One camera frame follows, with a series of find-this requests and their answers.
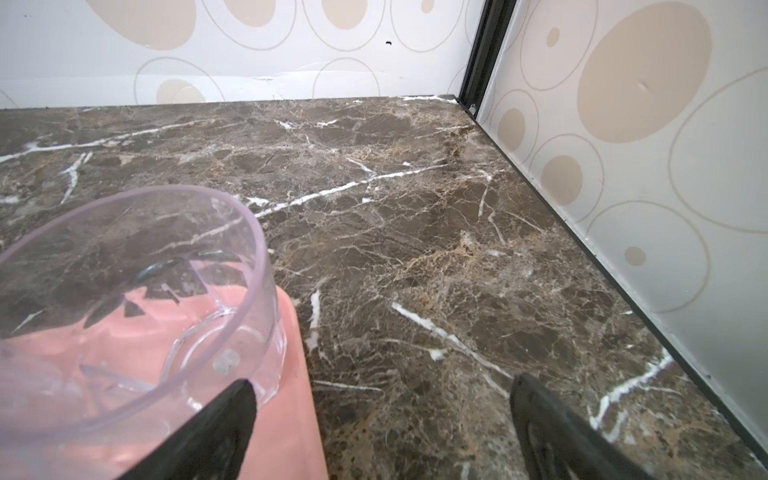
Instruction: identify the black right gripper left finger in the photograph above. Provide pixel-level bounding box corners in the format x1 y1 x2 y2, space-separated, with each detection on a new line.
121 379 257 480

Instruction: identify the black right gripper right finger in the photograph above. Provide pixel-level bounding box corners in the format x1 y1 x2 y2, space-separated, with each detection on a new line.
509 374 651 479

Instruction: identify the pink plastic tray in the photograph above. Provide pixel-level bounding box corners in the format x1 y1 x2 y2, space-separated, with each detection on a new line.
1 289 327 479

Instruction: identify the clear tall faceted glass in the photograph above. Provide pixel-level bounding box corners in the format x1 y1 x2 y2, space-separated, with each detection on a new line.
1 185 286 448

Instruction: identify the black corner frame post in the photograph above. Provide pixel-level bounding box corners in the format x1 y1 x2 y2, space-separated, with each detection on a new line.
457 0 517 119

